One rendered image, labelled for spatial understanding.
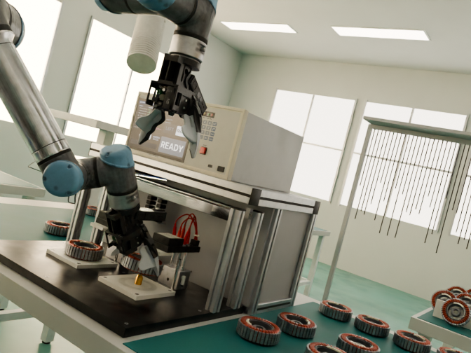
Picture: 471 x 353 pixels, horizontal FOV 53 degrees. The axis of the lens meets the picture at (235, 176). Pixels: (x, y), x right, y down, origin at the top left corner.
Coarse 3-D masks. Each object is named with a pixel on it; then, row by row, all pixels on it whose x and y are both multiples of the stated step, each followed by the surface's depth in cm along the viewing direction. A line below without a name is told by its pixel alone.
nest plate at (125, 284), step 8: (104, 280) 126; (112, 280) 127; (120, 280) 129; (128, 280) 131; (144, 280) 135; (152, 280) 137; (120, 288) 123; (128, 288) 124; (136, 288) 126; (144, 288) 128; (152, 288) 129; (160, 288) 131; (128, 296) 121; (136, 296) 119; (144, 296) 122; (152, 296) 124; (160, 296) 127
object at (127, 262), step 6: (126, 258) 126; (132, 258) 125; (138, 258) 125; (126, 264) 125; (132, 264) 124; (162, 264) 130; (132, 270) 125; (138, 270) 124; (144, 270) 124; (150, 270) 125
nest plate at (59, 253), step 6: (48, 252) 141; (54, 252) 139; (60, 252) 141; (60, 258) 137; (66, 258) 136; (72, 258) 138; (102, 258) 146; (72, 264) 134; (78, 264) 134; (84, 264) 135; (90, 264) 137; (96, 264) 138; (102, 264) 140; (108, 264) 142; (114, 264) 144
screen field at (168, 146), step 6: (162, 138) 149; (168, 138) 148; (162, 144) 149; (168, 144) 147; (174, 144) 146; (180, 144) 145; (162, 150) 148; (168, 150) 147; (174, 150) 146; (180, 150) 144; (180, 156) 144
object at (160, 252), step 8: (160, 240) 133; (168, 240) 132; (176, 240) 134; (160, 248) 133; (168, 248) 131; (176, 248) 134; (184, 248) 137; (192, 248) 140; (184, 256) 140; (176, 264) 141; (184, 264) 140
